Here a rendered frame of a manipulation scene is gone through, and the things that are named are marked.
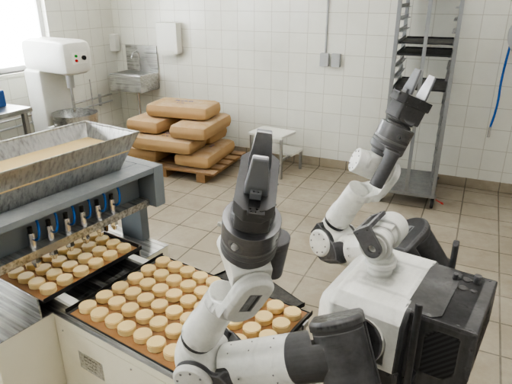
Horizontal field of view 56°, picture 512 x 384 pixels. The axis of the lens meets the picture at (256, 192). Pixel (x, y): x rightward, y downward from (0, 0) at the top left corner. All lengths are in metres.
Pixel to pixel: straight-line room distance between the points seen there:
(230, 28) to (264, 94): 0.79
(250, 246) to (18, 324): 1.09
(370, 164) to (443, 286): 0.37
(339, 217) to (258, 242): 0.67
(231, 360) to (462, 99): 4.26
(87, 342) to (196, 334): 0.74
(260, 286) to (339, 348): 0.18
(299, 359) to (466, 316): 0.31
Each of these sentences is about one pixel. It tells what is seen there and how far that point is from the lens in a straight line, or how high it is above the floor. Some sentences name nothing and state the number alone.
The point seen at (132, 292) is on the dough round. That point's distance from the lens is 1.53.
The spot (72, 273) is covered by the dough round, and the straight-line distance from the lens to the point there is 1.73.
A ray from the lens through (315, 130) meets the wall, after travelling 5.27.
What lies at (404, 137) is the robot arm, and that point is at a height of 1.44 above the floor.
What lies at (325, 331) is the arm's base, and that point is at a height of 1.25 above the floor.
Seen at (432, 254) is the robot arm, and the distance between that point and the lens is 1.20.
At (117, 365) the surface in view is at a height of 0.78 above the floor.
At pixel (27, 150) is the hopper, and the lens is 1.80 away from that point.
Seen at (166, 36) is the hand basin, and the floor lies 1.33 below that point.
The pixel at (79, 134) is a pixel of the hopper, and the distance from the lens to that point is 1.91.
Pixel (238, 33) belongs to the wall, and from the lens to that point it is 5.46.
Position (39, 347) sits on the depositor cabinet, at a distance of 1.70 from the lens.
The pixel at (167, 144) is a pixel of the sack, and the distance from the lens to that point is 4.92.
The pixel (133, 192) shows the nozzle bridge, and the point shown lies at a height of 1.07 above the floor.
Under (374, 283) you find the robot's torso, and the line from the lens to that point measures 0.99.
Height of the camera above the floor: 1.76
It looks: 22 degrees down
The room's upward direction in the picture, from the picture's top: straight up
